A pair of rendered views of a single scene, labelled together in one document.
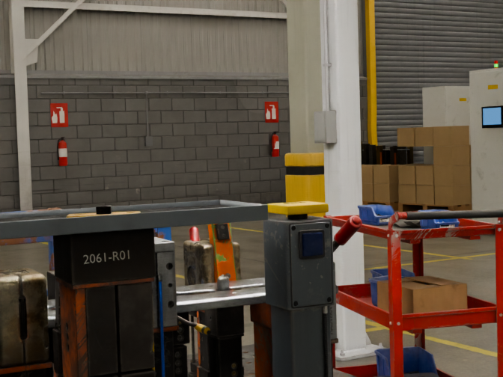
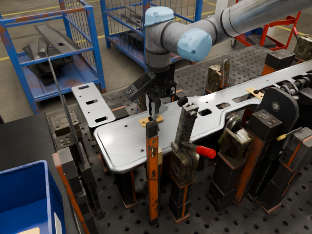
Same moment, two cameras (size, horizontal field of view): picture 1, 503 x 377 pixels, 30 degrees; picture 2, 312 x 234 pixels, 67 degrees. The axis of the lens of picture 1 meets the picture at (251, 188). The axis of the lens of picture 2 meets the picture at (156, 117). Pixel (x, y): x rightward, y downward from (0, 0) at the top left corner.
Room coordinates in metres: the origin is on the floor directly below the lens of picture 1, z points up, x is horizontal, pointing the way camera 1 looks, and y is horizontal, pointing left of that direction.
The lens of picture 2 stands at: (0.51, 0.98, 1.56)
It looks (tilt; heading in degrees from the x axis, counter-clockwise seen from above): 40 degrees down; 357
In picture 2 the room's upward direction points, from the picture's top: straight up
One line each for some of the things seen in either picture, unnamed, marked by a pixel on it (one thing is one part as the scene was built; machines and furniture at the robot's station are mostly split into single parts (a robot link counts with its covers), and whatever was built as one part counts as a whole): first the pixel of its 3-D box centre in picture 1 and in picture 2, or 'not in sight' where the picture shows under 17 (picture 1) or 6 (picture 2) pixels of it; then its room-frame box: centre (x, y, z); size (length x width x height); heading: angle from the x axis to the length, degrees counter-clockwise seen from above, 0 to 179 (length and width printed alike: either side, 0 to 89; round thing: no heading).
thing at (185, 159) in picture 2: not in sight; (181, 187); (0.95, 0.88, 0.88); 0.07 x 0.06 x 0.35; 26
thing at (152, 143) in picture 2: not in sight; (152, 184); (0.91, 0.97, 0.95); 0.03 x 0.01 x 0.50; 116
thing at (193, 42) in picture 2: not in sight; (190, 40); (1.09, 0.87, 1.32); 0.11 x 0.11 x 0.08; 40
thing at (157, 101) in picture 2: not in sight; (155, 100); (1.12, 0.95, 1.10); 0.05 x 0.02 x 0.09; 26
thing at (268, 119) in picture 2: not in sight; (248, 163); (1.01, 0.64, 0.91); 0.07 x 0.05 x 0.42; 26
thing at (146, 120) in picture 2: not in sight; (151, 119); (1.14, 0.97, 1.01); 0.08 x 0.04 x 0.01; 116
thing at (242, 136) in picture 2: not in sight; (228, 171); (1.00, 0.71, 0.88); 0.11 x 0.09 x 0.37; 26
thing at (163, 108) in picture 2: not in sight; (160, 109); (1.13, 0.94, 1.06); 0.06 x 0.03 x 0.09; 116
